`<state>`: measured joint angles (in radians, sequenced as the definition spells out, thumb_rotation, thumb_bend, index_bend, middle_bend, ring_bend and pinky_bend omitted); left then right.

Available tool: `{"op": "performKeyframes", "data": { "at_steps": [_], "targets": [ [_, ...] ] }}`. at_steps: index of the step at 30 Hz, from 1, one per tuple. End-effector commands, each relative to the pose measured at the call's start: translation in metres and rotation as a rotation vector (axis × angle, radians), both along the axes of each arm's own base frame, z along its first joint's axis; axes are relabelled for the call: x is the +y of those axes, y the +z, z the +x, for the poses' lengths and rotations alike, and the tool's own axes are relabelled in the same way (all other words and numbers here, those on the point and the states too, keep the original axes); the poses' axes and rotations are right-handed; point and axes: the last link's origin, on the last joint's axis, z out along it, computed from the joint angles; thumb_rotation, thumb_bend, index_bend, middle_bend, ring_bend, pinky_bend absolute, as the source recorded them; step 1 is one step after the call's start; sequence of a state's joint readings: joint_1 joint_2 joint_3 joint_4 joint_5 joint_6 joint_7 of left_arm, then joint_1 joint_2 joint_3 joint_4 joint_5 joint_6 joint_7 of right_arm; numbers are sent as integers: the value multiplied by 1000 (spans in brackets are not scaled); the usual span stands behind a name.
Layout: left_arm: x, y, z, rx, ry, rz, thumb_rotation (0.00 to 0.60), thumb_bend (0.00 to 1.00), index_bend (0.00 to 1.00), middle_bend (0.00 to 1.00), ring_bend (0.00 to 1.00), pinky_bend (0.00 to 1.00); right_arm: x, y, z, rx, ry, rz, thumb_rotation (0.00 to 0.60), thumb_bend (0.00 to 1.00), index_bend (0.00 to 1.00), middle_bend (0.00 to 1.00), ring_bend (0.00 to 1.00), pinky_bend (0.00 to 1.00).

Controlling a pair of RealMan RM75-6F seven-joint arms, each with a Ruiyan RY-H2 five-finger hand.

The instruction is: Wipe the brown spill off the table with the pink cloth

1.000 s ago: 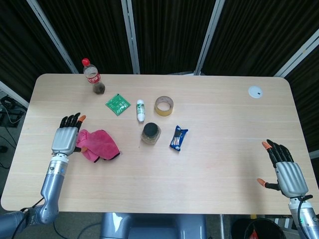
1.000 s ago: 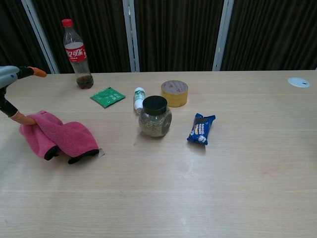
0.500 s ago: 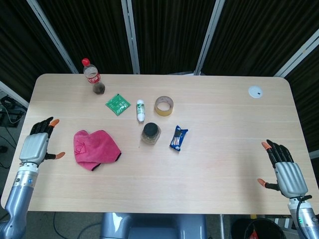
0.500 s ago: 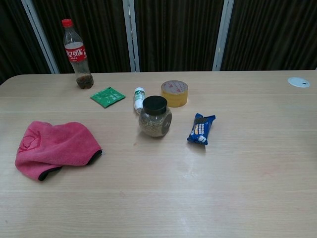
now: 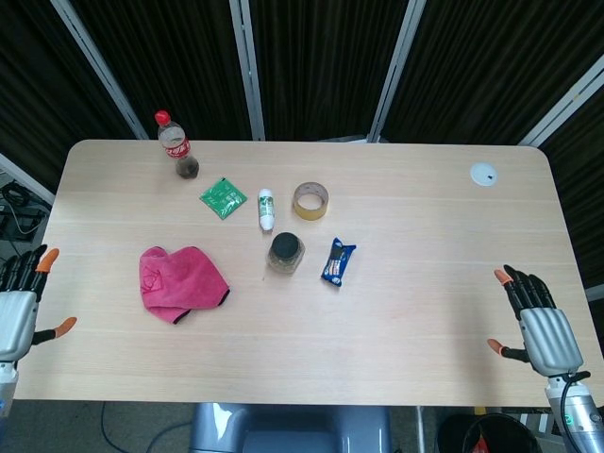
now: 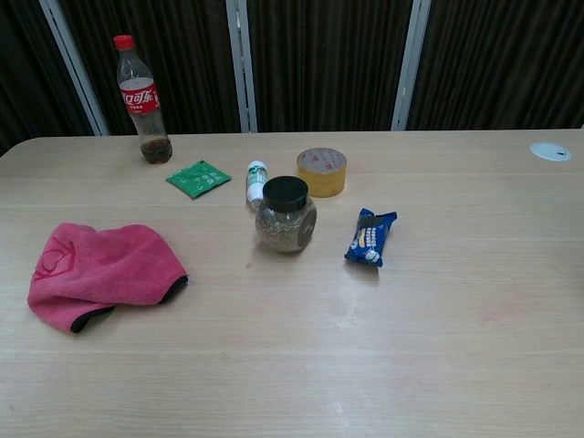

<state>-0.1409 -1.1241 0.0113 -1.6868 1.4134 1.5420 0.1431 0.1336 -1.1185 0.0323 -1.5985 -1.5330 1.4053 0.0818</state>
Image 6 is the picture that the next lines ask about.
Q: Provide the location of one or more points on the yellow tape roll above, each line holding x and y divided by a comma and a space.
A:
323, 173

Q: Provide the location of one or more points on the blue biscuit packet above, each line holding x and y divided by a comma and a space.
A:
370, 237

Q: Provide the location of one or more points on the glass jar with black lid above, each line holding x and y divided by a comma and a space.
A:
285, 219

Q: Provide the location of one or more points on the small white green bottle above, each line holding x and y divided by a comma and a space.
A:
256, 181

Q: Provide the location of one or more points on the cola bottle with red cap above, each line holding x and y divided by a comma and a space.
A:
142, 100

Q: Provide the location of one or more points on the pink microfiber cloth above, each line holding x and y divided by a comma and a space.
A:
100, 269

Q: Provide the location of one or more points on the grey metal partition post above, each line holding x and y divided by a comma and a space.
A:
75, 68
241, 64
410, 64

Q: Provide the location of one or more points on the green foil sachet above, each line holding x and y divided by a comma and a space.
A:
198, 179

